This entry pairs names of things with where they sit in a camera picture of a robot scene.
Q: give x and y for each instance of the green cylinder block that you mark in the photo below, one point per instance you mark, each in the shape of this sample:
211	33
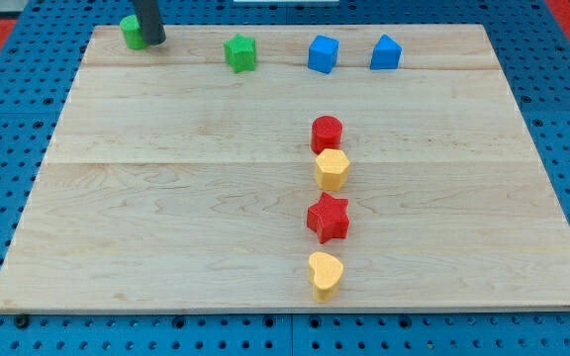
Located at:
132	33

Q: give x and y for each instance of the light wooden board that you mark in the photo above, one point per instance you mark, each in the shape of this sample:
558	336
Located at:
172	185

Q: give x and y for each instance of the yellow hexagon block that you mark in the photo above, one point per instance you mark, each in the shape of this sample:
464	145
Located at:
331	169

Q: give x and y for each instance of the red star block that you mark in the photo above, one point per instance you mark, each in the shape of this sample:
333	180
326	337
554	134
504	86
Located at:
328	218

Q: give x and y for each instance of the red cylinder block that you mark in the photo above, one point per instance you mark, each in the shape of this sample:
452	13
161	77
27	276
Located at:
326	133

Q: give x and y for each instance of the yellow heart block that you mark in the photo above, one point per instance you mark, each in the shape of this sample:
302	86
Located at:
324	274

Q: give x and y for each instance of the blue cube block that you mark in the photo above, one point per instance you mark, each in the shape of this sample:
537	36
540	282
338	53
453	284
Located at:
322	54

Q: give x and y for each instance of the green star block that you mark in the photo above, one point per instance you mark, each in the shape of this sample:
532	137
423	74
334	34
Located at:
240	53

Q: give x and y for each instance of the blue pentagon block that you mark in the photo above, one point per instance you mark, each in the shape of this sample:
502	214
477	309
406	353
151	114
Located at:
386	54

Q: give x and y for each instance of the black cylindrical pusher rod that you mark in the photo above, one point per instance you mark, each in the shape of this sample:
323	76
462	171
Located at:
150	20

